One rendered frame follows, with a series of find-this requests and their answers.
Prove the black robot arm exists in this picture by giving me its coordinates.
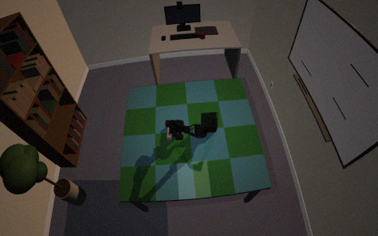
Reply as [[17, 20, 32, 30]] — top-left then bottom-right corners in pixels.
[[165, 117, 216, 136]]

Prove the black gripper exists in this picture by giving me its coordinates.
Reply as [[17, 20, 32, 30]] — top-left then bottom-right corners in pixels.
[[175, 130, 183, 140]]

